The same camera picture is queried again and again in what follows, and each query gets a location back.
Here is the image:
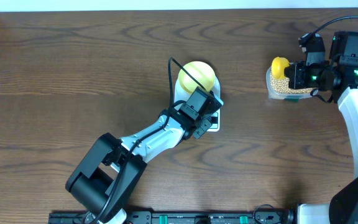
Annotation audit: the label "yellow measuring scoop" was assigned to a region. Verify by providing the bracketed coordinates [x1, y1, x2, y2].
[271, 57, 290, 80]

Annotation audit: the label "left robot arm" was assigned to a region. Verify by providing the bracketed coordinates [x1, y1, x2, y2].
[65, 88, 224, 223]

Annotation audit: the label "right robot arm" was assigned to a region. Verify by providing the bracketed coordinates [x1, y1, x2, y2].
[281, 31, 358, 223]

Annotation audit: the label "white digital kitchen scale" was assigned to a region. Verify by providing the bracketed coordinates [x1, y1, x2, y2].
[174, 78, 221, 132]

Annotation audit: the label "pale yellow bowl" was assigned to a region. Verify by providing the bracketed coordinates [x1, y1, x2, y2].
[178, 61, 216, 94]

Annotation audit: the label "soybeans in container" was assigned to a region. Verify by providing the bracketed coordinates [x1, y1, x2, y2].
[270, 74, 312, 94]

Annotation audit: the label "clear plastic container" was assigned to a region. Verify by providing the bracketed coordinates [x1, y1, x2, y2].
[266, 67, 311, 100]

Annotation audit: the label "right black cable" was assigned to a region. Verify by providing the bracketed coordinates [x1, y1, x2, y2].
[303, 15, 358, 41]

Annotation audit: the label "black cable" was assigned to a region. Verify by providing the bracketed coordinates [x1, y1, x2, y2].
[303, 15, 358, 41]
[88, 57, 214, 224]

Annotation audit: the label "left black cable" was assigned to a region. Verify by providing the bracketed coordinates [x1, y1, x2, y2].
[88, 57, 214, 224]

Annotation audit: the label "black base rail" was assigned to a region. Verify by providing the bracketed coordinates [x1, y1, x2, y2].
[48, 209, 296, 224]

